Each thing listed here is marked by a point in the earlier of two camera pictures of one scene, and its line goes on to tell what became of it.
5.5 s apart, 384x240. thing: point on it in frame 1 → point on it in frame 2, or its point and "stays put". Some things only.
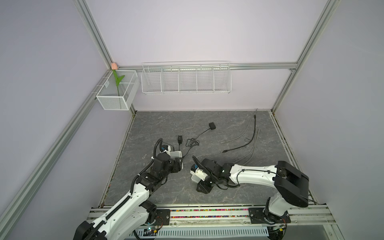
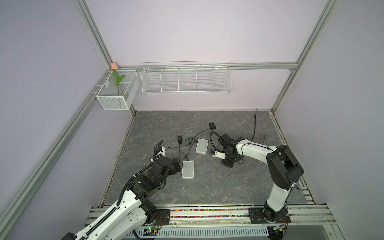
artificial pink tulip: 114,67 stays put
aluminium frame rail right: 284,139 stays put
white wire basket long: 211,77 stays put
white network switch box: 175,154 → 202,146
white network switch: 195,178 → 188,170
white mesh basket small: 108,96 stays put
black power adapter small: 193,142 stays put
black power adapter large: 179,140 stays put
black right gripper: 203,188 → 228,164
